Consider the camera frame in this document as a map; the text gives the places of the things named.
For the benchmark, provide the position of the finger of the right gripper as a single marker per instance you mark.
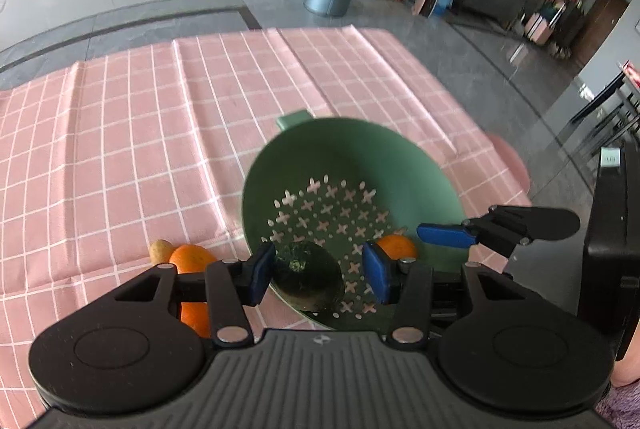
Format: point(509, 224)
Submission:
point(448, 235)

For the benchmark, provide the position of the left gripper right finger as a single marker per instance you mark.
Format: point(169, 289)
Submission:
point(407, 285)

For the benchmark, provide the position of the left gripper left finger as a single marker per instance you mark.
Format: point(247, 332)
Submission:
point(232, 285)

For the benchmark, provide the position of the orange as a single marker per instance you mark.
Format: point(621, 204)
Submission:
point(398, 247)
point(191, 261)

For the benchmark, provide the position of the green cucumber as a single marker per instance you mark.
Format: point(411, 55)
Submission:
point(308, 277)

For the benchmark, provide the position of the small brown fruit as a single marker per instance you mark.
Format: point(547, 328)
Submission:
point(160, 251)

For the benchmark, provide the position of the green colander bowl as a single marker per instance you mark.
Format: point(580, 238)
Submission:
point(340, 182)

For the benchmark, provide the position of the person right hand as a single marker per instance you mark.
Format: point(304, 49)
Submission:
point(627, 371)

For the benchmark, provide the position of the pink checkered tablecloth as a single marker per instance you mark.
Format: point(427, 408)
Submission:
point(103, 157)

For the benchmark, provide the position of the small pink floor heater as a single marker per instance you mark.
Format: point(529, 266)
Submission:
point(424, 7)

